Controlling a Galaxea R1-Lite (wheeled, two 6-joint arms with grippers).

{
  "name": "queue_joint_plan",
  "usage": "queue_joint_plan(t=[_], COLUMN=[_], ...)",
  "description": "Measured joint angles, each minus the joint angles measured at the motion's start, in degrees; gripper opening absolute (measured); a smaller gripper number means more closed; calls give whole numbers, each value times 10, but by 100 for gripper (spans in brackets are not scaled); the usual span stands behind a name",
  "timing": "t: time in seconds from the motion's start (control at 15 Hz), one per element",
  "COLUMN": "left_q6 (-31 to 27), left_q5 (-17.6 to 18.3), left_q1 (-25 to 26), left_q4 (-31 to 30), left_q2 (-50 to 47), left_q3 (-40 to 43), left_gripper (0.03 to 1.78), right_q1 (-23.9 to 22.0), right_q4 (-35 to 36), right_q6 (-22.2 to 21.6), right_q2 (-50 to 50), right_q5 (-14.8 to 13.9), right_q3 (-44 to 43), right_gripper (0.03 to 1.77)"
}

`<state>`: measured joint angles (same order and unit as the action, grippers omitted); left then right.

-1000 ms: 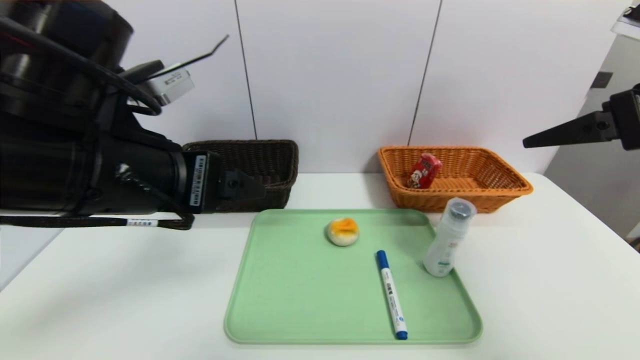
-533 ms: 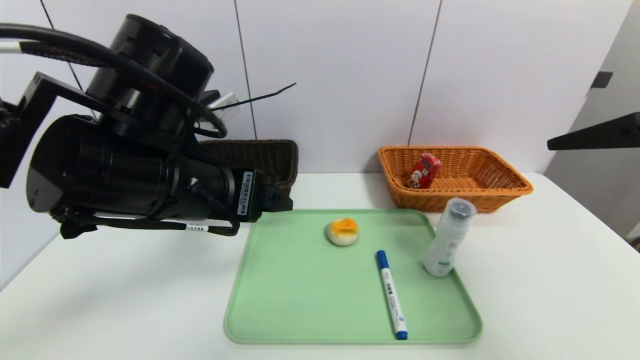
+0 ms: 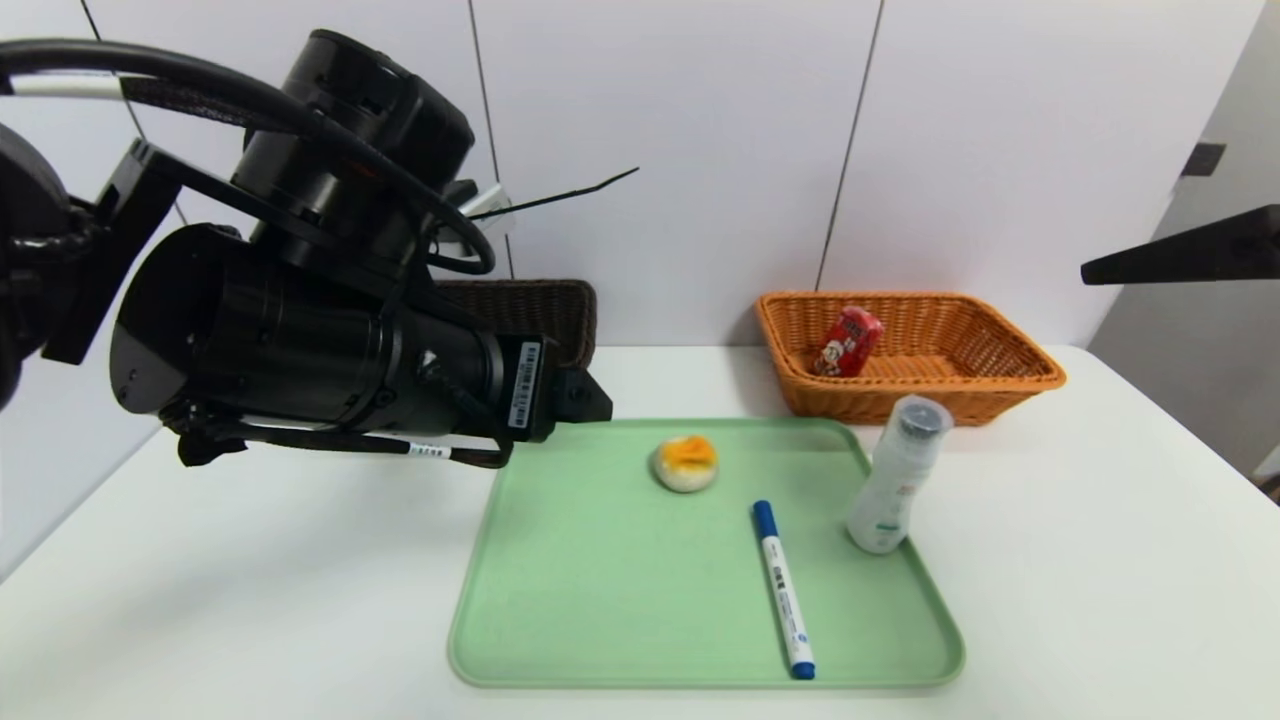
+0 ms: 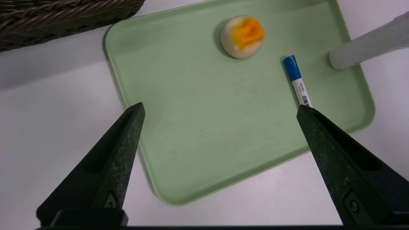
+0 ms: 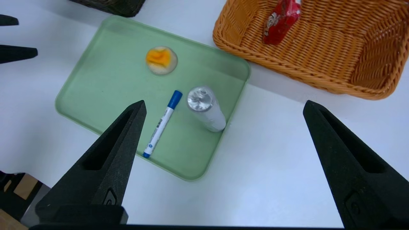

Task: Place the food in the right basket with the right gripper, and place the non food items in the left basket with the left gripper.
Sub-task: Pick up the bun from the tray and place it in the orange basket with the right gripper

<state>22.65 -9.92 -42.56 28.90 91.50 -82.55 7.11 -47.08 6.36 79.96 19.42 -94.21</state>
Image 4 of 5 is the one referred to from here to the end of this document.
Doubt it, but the white plastic bottle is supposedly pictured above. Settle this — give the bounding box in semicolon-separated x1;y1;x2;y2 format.
328;12;409;70

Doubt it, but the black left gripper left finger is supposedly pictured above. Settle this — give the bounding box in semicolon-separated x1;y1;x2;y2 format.
36;102;146;226

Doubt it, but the light green plastic tray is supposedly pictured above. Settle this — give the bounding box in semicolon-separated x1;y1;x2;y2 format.
105;0;376;207

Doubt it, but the white bun with yellow top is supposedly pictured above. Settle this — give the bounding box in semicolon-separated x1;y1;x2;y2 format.
220;15;265;60

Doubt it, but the dark brown wicker basket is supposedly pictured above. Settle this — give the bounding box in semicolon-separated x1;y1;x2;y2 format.
0;0;146;53

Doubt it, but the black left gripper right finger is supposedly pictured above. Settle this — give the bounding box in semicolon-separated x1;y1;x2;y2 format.
297;105;409;226

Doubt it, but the blue and white marker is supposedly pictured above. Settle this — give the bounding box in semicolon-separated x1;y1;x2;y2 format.
283;55;312;108

